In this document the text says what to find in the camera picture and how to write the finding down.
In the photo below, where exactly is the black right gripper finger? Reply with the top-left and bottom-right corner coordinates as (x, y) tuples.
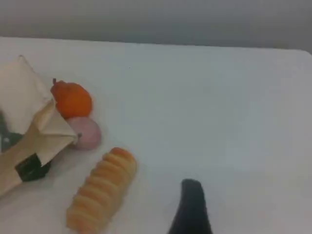
(167, 178), (214, 234)

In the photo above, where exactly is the orange pear-shaped pastry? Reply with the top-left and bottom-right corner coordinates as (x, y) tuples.
(50, 78), (93, 119)

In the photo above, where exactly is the white canvas handbag green handle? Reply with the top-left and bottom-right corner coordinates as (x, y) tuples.
(0, 55), (82, 198)

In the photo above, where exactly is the pink round pastry green leaf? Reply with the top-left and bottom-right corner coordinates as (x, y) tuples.
(66, 117), (102, 151)

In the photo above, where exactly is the long striped golden bread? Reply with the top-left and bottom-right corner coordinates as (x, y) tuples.
(66, 147), (137, 232)

